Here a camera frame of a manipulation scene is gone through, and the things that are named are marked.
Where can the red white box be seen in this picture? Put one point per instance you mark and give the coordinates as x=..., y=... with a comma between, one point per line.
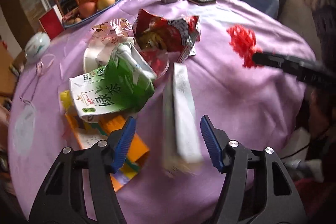
x=51, y=22

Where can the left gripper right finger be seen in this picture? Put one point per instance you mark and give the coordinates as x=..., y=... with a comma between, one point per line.
x=276, y=198

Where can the red apple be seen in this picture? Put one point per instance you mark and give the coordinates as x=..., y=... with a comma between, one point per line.
x=87, y=9

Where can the blue fruit plate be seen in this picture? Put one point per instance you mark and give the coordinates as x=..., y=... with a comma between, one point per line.
x=92, y=17

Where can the red mesh netting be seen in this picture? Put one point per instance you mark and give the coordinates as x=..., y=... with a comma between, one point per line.
x=243, y=42

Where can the green tea carton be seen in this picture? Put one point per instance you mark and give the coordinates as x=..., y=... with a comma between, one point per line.
x=124, y=83

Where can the orange yellow carton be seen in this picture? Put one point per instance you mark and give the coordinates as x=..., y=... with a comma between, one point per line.
x=131, y=153

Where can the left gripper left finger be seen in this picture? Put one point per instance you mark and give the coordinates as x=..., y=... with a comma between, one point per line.
x=60, y=199

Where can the red snack bag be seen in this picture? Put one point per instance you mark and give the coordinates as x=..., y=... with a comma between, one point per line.
x=172, y=35

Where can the eyeglasses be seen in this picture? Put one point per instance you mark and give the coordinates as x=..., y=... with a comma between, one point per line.
x=41, y=68

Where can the purple tablecloth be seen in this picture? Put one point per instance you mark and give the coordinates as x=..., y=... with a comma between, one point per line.
x=256, y=107

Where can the white ceramic jar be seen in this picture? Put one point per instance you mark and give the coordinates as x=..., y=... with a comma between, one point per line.
x=36, y=47

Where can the long white box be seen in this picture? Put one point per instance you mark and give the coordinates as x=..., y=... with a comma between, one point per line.
x=181, y=141

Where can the shiny floral wrapper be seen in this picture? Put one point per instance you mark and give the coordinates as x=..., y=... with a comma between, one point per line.
x=109, y=32

